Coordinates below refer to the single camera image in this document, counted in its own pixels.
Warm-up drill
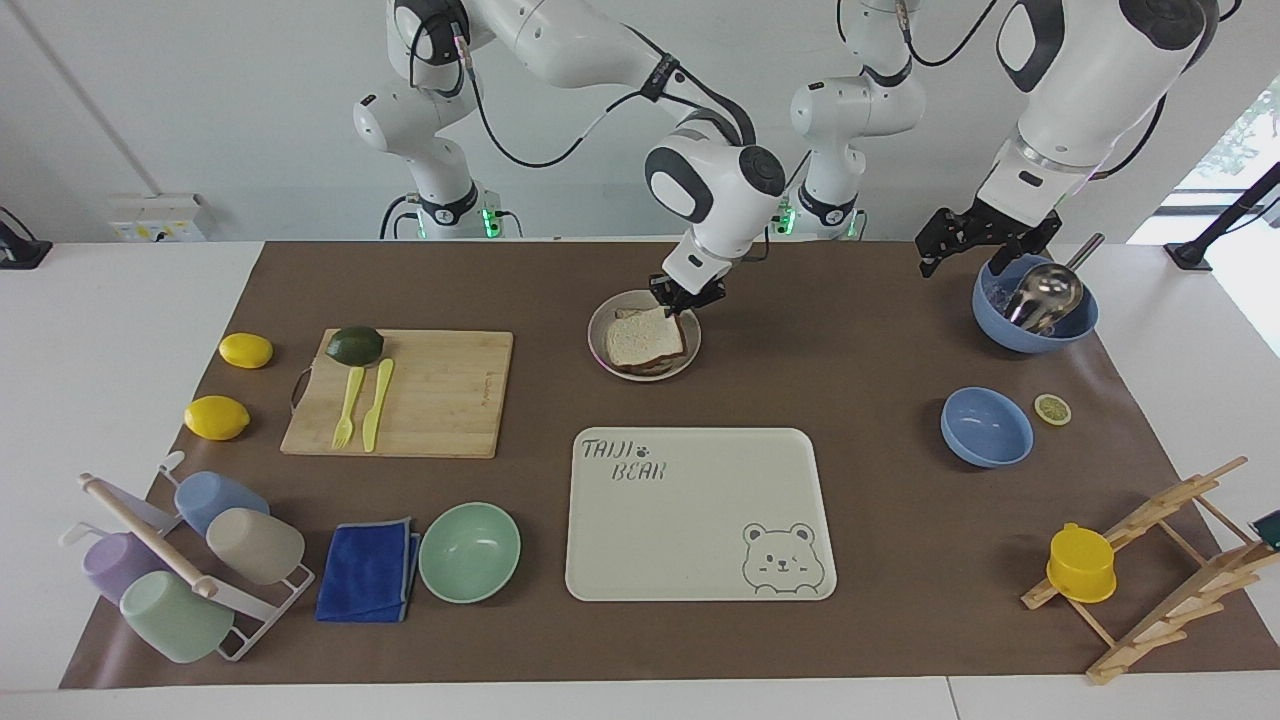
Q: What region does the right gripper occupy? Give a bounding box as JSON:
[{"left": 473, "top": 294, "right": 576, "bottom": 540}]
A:
[{"left": 648, "top": 270, "right": 728, "bottom": 320}]

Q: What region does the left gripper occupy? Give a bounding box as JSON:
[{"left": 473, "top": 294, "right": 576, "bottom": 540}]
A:
[{"left": 915, "top": 197, "right": 1063, "bottom": 280}]

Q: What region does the white bread slice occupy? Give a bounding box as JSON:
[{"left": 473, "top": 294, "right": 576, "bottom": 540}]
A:
[{"left": 604, "top": 305, "right": 688, "bottom": 369}]

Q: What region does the sandwich base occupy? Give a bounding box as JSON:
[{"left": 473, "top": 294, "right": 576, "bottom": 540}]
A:
[{"left": 612, "top": 340, "right": 690, "bottom": 378}]

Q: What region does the beige round plate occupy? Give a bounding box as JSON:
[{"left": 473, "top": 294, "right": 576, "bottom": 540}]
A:
[{"left": 587, "top": 289, "right": 703, "bottom": 383}]

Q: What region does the metal ladle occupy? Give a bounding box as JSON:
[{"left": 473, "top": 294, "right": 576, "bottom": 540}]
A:
[{"left": 1003, "top": 233, "right": 1107, "bottom": 337}]

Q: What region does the large blue bowl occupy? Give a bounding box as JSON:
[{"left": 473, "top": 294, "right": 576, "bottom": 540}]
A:
[{"left": 972, "top": 253, "right": 1101, "bottom": 355}]

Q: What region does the small blue bowl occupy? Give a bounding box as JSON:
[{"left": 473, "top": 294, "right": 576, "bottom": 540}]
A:
[{"left": 940, "top": 387, "right": 1036, "bottom": 470}]

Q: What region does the cream tray with bear print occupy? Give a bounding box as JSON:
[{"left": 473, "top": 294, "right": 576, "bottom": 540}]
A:
[{"left": 565, "top": 427, "right": 839, "bottom": 603}]

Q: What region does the black stand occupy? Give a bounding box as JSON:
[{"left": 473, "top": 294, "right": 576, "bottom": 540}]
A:
[
  {"left": 1164, "top": 160, "right": 1280, "bottom": 273},
  {"left": 0, "top": 206, "right": 54, "bottom": 271}
]

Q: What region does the wooden cutting board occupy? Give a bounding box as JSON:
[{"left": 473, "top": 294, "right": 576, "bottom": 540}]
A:
[{"left": 280, "top": 329, "right": 515, "bottom": 460}]

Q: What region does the yellow-green plastic knife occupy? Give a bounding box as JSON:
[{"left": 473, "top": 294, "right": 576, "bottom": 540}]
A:
[{"left": 362, "top": 358, "right": 396, "bottom": 454}]

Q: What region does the green bowl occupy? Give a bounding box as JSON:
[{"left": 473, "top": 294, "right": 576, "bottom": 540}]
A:
[{"left": 418, "top": 502, "right": 523, "bottom": 606}]

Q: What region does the dark green avocado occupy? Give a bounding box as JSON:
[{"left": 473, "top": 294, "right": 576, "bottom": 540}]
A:
[{"left": 326, "top": 325, "right": 386, "bottom": 366}]

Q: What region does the yellow plastic cup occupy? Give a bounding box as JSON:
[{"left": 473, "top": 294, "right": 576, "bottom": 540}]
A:
[{"left": 1046, "top": 522, "right": 1118, "bottom": 605}]

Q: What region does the yellow-green plastic fork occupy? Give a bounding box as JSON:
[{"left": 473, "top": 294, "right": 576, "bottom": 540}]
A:
[{"left": 332, "top": 366, "right": 367, "bottom": 450}]

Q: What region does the wooden dish rack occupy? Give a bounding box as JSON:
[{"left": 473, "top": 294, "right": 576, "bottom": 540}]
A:
[{"left": 1021, "top": 456, "right": 1280, "bottom": 687}]

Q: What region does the blue folded cloth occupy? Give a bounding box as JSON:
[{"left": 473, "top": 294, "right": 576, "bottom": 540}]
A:
[{"left": 315, "top": 517, "right": 423, "bottom": 625}]

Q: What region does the yellow lemon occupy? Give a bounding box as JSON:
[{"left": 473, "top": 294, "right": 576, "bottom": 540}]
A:
[
  {"left": 184, "top": 395, "right": 252, "bottom": 442},
  {"left": 219, "top": 332, "right": 275, "bottom": 370}
]

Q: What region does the beige plastic cup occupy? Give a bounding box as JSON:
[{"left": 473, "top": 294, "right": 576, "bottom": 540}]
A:
[{"left": 206, "top": 508, "right": 307, "bottom": 587}]

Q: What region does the blue plastic cup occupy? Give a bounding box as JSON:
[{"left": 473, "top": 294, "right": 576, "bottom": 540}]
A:
[{"left": 174, "top": 471, "right": 271, "bottom": 537}]

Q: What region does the white cup rack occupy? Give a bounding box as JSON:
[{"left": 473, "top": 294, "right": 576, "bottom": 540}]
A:
[{"left": 60, "top": 450, "right": 317, "bottom": 663}]

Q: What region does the green plastic cup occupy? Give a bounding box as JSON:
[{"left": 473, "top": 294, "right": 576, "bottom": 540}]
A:
[{"left": 119, "top": 570, "right": 237, "bottom": 665}]

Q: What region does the purple plastic cup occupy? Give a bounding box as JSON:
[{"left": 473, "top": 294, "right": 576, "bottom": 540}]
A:
[{"left": 82, "top": 532, "right": 171, "bottom": 606}]

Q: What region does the black cable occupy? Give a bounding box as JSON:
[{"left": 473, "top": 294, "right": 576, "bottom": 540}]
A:
[
  {"left": 379, "top": 194, "right": 423, "bottom": 241},
  {"left": 838, "top": 0, "right": 1002, "bottom": 89},
  {"left": 620, "top": 25, "right": 759, "bottom": 147},
  {"left": 1088, "top": 92, "right": 1171, "bottom": 183},
  {"left": 406, "top": 22, "right": 683, "bottom": 170}
]

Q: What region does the white wall socket box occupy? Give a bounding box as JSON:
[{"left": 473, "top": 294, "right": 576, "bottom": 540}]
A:
[{"left": 108, "top": 193, "right": 209, "bottom": 244}]

